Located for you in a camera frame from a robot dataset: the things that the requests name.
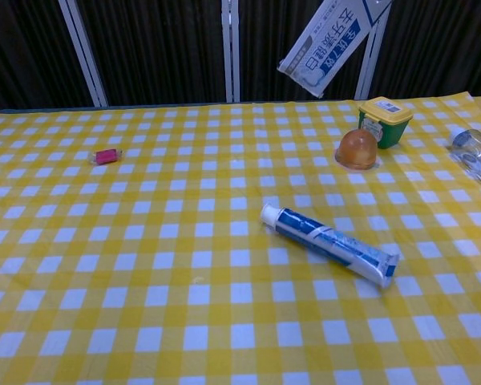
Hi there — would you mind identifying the white blue toothpaste tube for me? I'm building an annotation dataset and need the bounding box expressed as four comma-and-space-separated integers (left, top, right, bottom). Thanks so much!
260, 203, 401, 289

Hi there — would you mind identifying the white blue toothpaste paper box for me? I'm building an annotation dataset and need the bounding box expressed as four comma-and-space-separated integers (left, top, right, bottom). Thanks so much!
277, 0, 393, 99

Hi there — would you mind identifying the orange jelly cup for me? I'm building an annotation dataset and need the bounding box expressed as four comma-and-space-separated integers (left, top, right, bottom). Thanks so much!
334, 128, 381, 171

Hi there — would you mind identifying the yellow white checkered tablecloth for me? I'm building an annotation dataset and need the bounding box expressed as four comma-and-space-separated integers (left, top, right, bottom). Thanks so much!
0, 92, 481, 385

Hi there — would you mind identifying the pink wrapped candy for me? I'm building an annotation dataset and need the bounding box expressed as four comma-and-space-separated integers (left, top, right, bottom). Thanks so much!
88, 148, 124, 166

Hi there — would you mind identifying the dark brown curtain panel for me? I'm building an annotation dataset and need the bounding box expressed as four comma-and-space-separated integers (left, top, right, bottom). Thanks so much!
0, 0, 94, 115
77, 0, 228, 107
238, 0, 375, 103
370, 0, 481, 99

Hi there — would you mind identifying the green container with yellow lid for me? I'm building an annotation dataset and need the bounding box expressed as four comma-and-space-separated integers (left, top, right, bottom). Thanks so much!
358, 96, 414, 150

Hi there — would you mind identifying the clear plastic bottle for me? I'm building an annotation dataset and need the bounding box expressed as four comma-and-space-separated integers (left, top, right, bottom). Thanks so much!
447, 128, 481, 189

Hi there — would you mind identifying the white screen frame post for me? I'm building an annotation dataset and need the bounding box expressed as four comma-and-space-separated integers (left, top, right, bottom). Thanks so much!
354, 11, 390, 101
58, 0, 109, 108
221, 0, 241, 103

